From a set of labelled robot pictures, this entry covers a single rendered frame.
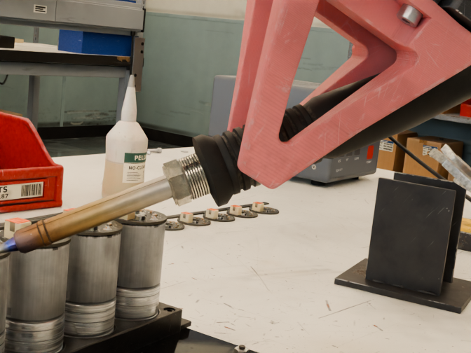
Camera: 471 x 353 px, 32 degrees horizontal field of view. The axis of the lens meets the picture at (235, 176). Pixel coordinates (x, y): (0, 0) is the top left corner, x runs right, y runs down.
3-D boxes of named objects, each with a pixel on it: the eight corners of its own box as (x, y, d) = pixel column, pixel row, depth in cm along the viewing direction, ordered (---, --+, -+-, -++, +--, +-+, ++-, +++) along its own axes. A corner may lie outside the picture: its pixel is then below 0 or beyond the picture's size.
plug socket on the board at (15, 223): (36, 239, 28) (37, 220, 28) (17, 243, 28) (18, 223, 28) (20, 234, 29) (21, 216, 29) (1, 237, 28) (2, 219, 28)
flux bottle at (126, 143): (142, 203, 65) (153, 78, 63) (99, 200, 64) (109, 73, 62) (143, 195, 68) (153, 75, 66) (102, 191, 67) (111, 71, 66)
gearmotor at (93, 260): (125, 348, 32) (135, 223, 32) (81, 365, 30) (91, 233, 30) (79, 330, 34) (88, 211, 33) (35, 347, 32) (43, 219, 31)
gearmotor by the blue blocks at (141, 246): (167, 330, 35) (178, 214, 34) (130, 345, 33) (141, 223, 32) (124, 315, 36) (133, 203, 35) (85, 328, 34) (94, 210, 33)
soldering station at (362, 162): (377, 180, 89) (389, 92, 87) (328, 190, 79) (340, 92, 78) (261, 156, 97) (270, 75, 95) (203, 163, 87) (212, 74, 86)
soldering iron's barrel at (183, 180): (24, 271, 26) (214, 199, 26) (5, 227, 25) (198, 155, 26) (26, 258, 27) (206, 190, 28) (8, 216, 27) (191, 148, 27)
